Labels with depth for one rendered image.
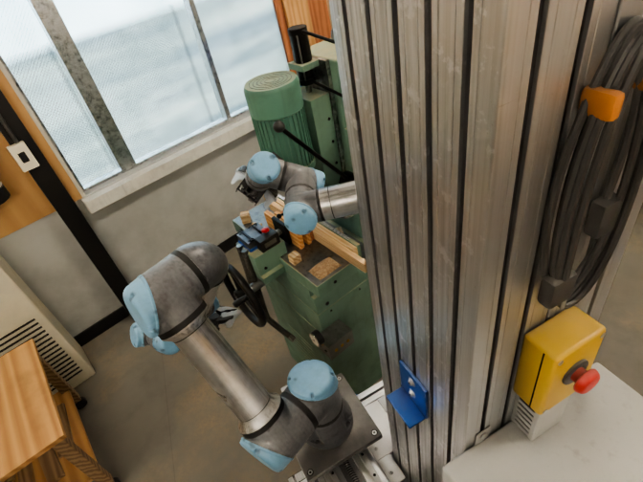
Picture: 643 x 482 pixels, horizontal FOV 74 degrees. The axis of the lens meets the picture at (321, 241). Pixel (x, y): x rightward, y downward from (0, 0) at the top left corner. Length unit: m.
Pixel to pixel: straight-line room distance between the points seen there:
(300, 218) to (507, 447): 0.57
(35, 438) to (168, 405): 0.69
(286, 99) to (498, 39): 1.05
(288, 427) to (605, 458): 0.60
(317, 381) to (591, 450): 0.56
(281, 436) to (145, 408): 1.62
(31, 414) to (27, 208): 1.04
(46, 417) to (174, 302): 1.29
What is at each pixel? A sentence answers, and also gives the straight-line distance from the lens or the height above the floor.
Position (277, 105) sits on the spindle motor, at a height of 1.46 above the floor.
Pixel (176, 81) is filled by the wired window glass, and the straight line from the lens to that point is 2.81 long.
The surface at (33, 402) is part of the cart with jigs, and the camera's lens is 2.21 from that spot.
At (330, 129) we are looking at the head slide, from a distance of 1.50.
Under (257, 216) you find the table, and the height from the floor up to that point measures 0.90.
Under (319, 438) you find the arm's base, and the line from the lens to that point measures 1.22.
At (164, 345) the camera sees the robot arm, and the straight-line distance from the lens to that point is 1.28.
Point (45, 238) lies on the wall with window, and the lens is 2.73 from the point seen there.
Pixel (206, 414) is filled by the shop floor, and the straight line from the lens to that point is 2.41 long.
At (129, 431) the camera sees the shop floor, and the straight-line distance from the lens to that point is 2.56.
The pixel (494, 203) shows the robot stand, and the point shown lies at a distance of 0.40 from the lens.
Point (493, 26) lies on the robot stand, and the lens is 0.34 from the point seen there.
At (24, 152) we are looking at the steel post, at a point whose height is 1.22.
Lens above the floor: 1.93
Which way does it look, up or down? 39 degrees down
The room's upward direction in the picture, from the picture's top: 13 degrees counter-clockwise
